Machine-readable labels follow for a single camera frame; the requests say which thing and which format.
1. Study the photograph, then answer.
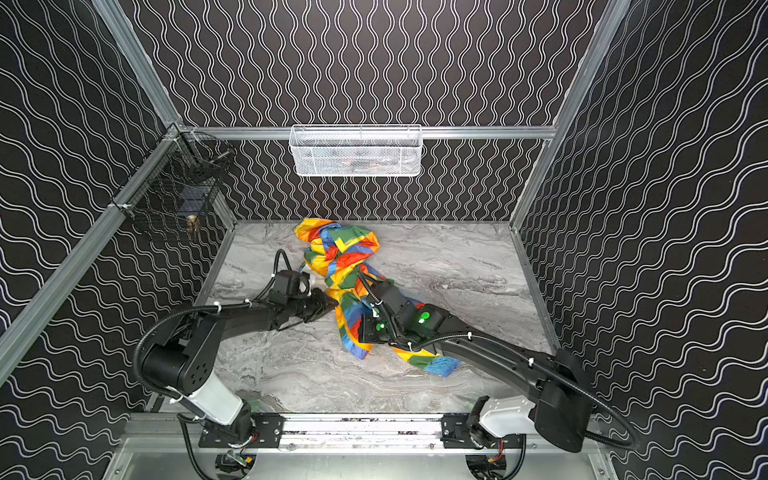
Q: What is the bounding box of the rainbow striped jacket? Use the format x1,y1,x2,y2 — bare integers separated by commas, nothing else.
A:
292,218,462,379

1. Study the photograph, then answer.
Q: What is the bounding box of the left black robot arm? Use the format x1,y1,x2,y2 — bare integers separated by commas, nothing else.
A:
132,249,339,446

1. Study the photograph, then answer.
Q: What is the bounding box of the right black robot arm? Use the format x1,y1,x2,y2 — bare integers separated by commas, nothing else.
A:
358,273,640,453

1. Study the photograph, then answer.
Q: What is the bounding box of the brass object in basket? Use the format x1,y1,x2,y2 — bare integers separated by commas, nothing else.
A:
185,215,199,236

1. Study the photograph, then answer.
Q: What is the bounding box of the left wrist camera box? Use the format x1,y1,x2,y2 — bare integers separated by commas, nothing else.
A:
273,270,311,298

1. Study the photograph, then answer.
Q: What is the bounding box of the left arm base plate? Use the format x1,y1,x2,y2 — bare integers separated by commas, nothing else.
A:
198,413,285,448

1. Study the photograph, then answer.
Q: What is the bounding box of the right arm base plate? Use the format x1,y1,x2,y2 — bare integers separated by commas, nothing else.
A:
440,413,522,450

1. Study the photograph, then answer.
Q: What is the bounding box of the white mesh wall basket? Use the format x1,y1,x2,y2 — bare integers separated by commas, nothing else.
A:
289,124,424,177

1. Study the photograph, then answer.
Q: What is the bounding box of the black wire wall basket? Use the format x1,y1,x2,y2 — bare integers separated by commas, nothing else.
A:
120,132,235,243

